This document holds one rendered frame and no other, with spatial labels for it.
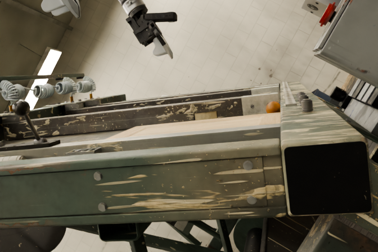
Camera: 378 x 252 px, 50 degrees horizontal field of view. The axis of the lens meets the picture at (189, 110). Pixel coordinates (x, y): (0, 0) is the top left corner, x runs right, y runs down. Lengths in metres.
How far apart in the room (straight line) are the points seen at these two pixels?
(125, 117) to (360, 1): 1.07
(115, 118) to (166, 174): 0.91
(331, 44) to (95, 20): 6.45
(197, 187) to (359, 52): 0.30
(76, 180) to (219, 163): 0.24
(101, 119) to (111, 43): 5.27
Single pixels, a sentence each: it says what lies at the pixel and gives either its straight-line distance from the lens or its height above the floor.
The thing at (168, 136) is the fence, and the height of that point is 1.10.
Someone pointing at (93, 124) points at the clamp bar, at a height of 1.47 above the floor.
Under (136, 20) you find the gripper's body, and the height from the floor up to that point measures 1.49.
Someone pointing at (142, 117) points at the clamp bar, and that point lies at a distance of 1.49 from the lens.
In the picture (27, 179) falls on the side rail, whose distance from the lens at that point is 0.75.
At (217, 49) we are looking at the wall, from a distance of 6.39.
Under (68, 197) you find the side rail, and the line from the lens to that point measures 0.72.
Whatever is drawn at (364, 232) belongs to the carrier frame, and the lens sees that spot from 0.66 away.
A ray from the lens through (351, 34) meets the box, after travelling 0.61.
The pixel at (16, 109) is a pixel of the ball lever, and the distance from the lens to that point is 0.99.
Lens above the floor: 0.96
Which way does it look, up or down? 8 degrees up
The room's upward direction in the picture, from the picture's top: 61 degrees counter-clockwise
